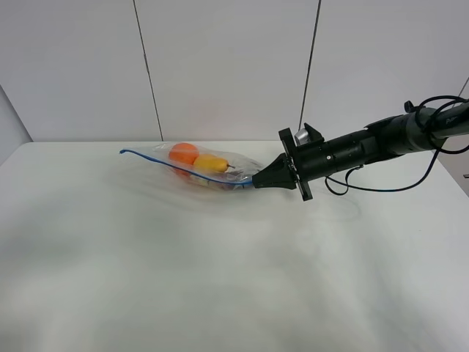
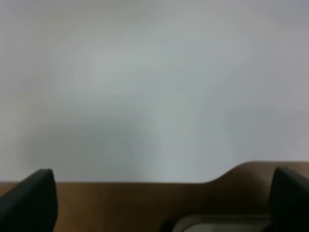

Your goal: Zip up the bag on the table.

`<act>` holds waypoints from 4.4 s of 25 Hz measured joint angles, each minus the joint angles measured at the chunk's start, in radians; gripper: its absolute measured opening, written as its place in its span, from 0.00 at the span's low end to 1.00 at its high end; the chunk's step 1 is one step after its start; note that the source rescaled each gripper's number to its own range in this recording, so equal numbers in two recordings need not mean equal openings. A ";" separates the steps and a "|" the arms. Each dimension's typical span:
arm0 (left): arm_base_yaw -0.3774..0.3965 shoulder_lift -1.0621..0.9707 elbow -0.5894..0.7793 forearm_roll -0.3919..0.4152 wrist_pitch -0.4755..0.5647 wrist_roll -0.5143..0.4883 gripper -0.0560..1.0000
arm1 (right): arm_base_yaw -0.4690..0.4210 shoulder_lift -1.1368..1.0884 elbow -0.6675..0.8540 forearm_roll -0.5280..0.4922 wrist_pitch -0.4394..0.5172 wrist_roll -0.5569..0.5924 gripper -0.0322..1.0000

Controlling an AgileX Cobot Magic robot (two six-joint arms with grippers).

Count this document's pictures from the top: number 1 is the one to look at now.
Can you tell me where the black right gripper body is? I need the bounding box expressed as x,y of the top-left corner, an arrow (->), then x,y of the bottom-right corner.
278,128 -> 313,201

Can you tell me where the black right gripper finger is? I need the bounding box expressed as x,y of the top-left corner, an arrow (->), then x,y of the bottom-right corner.
252,153 -> 297,190

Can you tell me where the clear zip bag blue zipper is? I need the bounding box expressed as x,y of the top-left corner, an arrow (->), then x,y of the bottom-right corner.
119,142 -> 263,191

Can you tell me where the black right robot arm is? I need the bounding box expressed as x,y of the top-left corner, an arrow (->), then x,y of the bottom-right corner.
252,95 -> 468,201

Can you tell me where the yellow pear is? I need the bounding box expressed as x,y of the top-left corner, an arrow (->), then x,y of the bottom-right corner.
193,154 -> 232,173

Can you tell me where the orange fruit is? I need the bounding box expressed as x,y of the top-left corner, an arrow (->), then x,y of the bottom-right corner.
169,142 -> 199,165

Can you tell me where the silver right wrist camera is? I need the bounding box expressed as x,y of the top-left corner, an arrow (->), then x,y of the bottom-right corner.
294,128 -> 311,146

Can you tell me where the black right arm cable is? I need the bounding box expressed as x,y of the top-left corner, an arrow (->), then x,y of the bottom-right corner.
324,95 -> 463,195

